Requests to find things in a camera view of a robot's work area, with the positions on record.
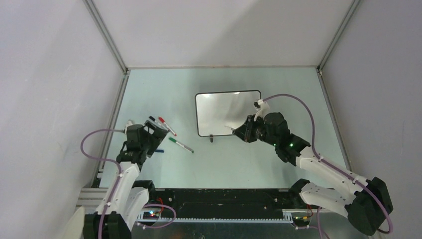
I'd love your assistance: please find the green capped whiteboard marker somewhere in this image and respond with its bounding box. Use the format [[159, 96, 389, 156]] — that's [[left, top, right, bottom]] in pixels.
[[169, 137, 194, 153]]

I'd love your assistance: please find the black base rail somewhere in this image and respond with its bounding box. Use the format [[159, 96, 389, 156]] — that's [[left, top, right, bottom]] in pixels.
[[147, 189, 317, 220]]

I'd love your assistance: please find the black capped whiteboard marker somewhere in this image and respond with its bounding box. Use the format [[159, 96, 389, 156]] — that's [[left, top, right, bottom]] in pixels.
[[149, 116, 166, 129]]

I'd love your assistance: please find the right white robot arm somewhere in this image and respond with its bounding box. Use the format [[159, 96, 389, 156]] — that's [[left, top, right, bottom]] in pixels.
[[232, 113, 393, 236]]

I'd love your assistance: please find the red capped whiteboard marker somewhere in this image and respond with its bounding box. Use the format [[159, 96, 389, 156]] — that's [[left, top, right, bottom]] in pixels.
[[158, 117, 177, 136]]

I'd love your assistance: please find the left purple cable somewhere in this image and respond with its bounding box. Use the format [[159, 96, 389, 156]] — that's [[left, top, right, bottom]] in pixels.
[[80, 128, 177, 239]]

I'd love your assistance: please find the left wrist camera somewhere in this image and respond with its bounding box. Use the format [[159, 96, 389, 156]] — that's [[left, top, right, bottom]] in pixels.
[[124, 119, 135, 134]]

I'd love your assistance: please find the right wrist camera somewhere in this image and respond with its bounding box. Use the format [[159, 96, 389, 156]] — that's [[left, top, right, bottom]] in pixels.
[[254, 99, 270, 121]]

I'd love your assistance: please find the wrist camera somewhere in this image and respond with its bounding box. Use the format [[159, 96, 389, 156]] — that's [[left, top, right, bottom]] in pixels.
[[254, 99, 270, 121], [124, 119, 135, 134]]

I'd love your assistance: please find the small black framed whiteboard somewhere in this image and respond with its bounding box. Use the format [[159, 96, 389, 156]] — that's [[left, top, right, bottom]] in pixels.
[[195, 90, 261, 137]]

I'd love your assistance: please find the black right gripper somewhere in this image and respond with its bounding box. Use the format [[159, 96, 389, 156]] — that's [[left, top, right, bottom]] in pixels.
[[233, 115, 278, 147]]

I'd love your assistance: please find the purple cable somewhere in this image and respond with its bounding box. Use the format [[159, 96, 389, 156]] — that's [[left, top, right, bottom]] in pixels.
[[262, 94, 394, 235], [80, 128, 177, 239]]

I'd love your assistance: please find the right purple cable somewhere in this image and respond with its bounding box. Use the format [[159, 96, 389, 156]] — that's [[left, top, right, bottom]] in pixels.
[[262, 94, 394, 235]]

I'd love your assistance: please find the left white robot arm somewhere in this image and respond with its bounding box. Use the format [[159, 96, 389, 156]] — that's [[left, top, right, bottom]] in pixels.
[[82, 120, 168, 239]]

